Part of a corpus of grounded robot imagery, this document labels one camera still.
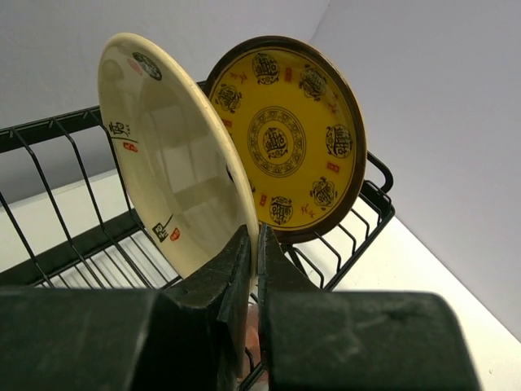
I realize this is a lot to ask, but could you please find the black wire dish rack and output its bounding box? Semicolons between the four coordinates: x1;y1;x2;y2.
1;107;395;290

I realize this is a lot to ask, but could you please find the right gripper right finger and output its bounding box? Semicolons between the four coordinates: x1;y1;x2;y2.
258;226;480;390

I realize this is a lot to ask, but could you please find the cream plate with flowers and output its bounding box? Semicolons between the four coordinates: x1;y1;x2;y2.
98;33;260;278

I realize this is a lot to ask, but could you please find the orange mug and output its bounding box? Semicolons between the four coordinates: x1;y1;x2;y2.
245;304;261;355

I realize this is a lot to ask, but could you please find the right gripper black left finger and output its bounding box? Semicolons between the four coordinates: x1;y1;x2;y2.
1;227;251;390

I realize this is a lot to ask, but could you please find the yellow black patterned plate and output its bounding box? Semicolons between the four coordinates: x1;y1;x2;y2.
204;36;368;244

